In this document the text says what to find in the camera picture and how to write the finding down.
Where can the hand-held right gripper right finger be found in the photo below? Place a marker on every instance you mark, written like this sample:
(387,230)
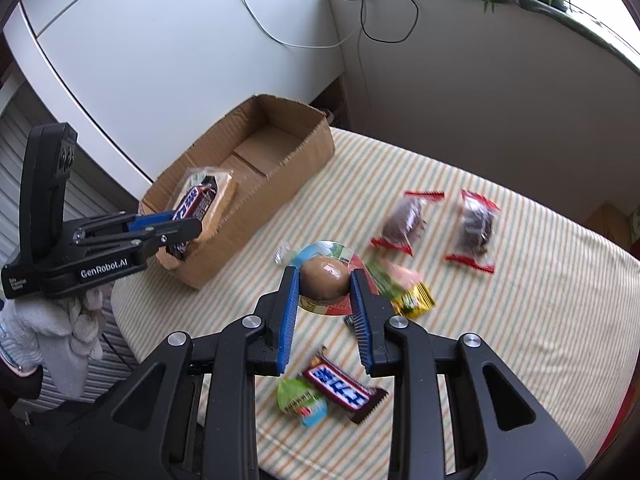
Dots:
(358,320)

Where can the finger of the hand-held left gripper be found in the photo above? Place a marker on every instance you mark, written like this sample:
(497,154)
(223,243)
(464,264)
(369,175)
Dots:
(170,235)
(155,220)

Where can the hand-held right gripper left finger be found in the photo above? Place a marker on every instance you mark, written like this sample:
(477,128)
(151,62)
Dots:
(289,320)

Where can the dark chocolate bar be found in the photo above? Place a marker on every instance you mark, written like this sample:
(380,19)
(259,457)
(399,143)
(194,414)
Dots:
(342,385)
(195,205)

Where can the brown pudding cup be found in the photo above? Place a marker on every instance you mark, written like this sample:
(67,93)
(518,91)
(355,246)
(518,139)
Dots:
(324,277)

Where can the green jelly cup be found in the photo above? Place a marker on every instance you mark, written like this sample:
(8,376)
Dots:
(300,400)

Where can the brown cardboard box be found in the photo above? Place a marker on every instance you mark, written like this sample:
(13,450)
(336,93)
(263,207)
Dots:
(260,160)

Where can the person's left hand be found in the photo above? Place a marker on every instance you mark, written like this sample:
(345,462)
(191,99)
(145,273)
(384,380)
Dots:
(65,330)

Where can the green pink snack packet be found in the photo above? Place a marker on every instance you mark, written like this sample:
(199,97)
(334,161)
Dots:
(395,276)

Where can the sandwich cracker packet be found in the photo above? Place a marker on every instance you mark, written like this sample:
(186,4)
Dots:
(220,187)

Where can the brown cake packet red ends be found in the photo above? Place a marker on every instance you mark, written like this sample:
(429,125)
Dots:
(405,222)
(477,230)

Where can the white wardrobe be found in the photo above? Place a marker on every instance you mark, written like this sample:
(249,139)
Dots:
(175,35)

